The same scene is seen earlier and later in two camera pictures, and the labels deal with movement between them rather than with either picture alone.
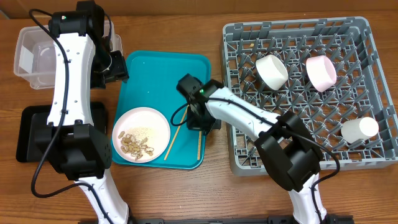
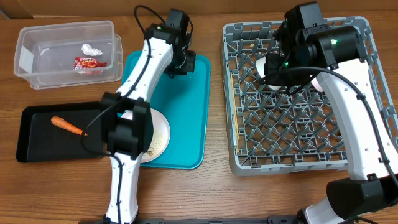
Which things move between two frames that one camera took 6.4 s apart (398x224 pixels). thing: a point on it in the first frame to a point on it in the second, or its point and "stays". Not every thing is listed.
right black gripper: x=193 y=124 to x=275 y=66
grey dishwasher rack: x=328 y=71 stays
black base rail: x=272 y=219 stays
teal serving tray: x=153 y=78 stays
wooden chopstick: x=176 y=134 to x=234 y=113
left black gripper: x=120 y=71 to x=188 y=66
